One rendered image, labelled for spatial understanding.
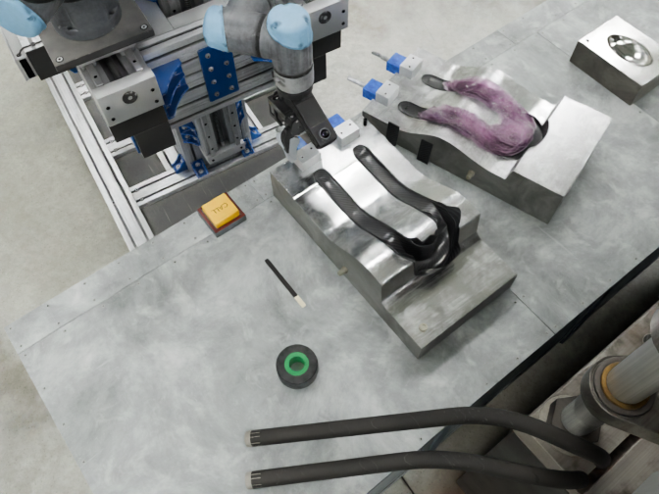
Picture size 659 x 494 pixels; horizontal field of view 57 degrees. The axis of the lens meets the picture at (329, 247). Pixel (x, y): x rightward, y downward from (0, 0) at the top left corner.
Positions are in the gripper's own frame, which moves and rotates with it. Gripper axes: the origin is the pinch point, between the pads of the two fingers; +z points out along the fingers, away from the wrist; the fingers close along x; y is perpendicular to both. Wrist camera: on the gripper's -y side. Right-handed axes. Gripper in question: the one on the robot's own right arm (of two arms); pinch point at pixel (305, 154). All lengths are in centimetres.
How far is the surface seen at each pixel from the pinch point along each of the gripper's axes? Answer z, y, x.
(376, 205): 2.2, -18.7, -4.6
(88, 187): 90, 99, 38
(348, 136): -0.5, -2.3, -10.2
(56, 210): 90, 97, 52
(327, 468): 6, -54, 35
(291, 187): 1.7, -4.4, 7.0
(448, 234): 2.1, -33.4, -11.6
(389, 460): 4, -60, 26
